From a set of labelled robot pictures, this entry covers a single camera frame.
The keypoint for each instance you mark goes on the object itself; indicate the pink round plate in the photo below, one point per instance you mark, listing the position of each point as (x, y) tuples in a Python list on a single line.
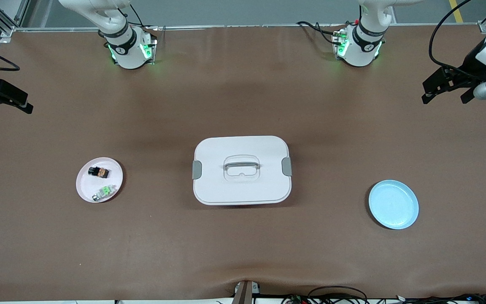
[(89, 185)]

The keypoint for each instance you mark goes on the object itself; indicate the brown table cover mat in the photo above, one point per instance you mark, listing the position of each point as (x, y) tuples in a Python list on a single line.
[(243, 84)]

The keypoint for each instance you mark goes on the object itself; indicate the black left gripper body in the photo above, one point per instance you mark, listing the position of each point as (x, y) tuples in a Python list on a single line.
[(473, 61)]

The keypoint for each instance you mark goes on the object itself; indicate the green white push-button switch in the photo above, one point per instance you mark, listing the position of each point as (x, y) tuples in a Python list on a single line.
[(106, 191)]

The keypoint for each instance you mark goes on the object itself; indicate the camera mount post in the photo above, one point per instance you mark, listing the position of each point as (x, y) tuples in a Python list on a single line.
[(243, 295)]

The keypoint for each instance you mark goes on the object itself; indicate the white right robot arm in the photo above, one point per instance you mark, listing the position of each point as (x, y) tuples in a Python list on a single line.
[(127, 55)]

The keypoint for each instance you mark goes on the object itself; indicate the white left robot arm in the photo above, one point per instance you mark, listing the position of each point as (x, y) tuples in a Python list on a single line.
[(363, 50)]

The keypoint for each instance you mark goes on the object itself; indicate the light blue round plate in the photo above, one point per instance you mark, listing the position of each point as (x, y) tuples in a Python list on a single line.
[(395, 207)]

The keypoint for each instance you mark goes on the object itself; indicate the white lidded storage box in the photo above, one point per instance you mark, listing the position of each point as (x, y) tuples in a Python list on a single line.
[(243, 190)]

